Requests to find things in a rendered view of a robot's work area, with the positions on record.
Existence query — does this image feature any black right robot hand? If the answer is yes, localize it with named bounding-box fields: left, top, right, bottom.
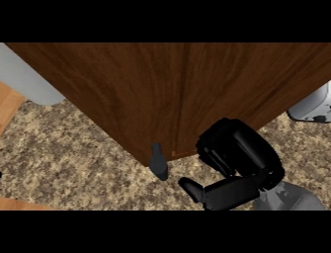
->
left=176, top=117, right=285, bottom=211

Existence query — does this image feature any brown wooden cabinet door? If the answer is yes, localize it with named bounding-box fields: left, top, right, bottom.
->
left=4, top=42, right=192, bottom=167

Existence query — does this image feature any white toaster with black knobs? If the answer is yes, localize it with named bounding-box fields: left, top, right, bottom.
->
left=285, top=66, right=331, bottom=125

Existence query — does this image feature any pale grey appliance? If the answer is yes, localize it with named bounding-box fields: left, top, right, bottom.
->
left=0, top=42, right=66, bottom=107

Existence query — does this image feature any dark grey door handle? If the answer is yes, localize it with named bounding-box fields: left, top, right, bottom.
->
left=149, top=141, right=170, bottom=182

